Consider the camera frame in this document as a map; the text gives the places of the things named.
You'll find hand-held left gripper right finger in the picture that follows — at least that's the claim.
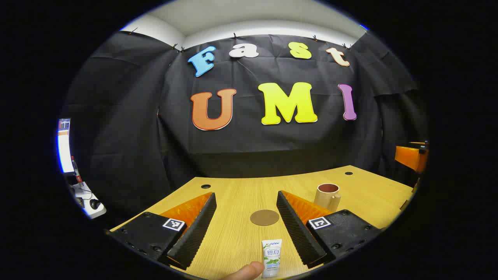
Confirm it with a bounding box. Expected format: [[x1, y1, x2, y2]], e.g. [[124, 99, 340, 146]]
[[276, 190, 384, 270]]

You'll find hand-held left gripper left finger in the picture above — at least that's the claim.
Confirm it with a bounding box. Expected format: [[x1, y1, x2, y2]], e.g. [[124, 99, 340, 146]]
[[104, 192, 217, 271]]

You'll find white toothpaste tube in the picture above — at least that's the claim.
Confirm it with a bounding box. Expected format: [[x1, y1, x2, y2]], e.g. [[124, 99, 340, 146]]
[[261, 239, 282, 278]]

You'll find beige cup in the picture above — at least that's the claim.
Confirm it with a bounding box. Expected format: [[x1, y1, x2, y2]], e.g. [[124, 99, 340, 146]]
[[314, 183, 342, 212]]

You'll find wooden desktop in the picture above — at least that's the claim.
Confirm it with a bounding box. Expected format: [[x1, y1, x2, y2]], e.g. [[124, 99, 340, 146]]
[[110, 165, 414, 280]]

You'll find black backdrop cloth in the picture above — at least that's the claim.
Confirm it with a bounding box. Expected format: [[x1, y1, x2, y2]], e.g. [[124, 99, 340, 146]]
[[62, 31, 428, 218]]

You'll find white side table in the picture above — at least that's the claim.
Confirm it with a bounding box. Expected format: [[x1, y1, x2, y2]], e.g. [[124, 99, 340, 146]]
[[68, 181, 107, 219]]

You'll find red bottle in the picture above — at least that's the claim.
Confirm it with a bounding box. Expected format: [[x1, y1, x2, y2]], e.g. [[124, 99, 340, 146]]
[[71, 156, 82, 183]]

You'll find computer monitor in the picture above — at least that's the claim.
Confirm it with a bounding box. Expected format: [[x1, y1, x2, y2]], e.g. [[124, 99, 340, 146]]
[[58, 119, 75, 173]]

